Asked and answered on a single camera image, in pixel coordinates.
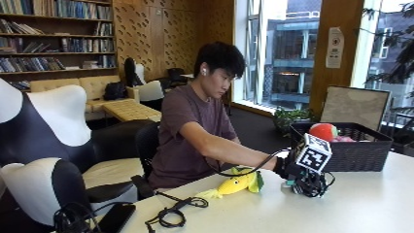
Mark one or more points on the beige tufted sofa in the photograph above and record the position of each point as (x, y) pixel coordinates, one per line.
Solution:
(81, 92)

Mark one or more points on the pink plush toy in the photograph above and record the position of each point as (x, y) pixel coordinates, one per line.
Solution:
(343, 139)

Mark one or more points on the black backpack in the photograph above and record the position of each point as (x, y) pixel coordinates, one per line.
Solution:
(114, 90)

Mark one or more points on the black and white armchair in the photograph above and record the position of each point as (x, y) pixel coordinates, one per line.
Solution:
(56, 152)

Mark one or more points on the white wall notice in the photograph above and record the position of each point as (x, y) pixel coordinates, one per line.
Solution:
(334, 48)

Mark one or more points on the wooden bookshelf with books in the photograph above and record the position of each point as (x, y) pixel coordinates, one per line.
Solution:
(56, 40)

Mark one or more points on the red plush fruit toy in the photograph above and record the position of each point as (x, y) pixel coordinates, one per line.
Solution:
(323, 131)

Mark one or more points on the black woven basket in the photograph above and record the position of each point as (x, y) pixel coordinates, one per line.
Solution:
(345, 152)

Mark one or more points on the beige tufted ottoman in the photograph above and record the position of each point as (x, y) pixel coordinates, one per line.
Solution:
(130, 111)

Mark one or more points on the green potted plant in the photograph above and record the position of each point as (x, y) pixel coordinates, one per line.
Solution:
(290, 118)

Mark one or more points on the yellow plush corn toy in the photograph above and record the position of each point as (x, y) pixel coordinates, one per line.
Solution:
(234, 184)

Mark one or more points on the white marker cube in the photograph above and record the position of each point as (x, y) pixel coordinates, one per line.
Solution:
(313, 155)

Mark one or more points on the black office chair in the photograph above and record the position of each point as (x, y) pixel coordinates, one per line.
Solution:
(144, 155)

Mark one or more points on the white earbud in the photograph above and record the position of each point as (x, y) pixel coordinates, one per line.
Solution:
(204, 71)

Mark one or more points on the black smartphone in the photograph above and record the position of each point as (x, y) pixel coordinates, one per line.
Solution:
(116, 217)

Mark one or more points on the black and white lounge chair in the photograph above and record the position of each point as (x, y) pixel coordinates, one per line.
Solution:
(150, 92)
(133, 73)

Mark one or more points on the the person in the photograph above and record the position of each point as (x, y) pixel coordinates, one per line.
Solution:
(186, 129)

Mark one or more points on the beige framed board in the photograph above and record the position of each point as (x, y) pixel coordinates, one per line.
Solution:
(354, 105)

